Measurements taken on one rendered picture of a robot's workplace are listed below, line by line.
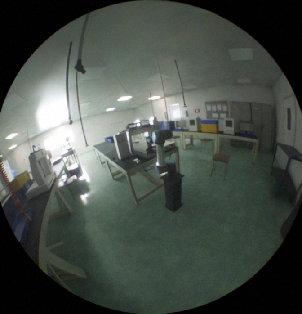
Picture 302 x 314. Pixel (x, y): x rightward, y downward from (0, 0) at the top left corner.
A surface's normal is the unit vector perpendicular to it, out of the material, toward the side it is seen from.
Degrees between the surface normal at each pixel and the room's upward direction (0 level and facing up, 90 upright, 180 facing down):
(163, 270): 0
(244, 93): 90
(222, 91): 90
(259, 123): 90
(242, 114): 90
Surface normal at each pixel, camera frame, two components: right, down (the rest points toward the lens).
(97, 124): 0.62, 0.18
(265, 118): -0.76, 0.34
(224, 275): -0.16, -0.92
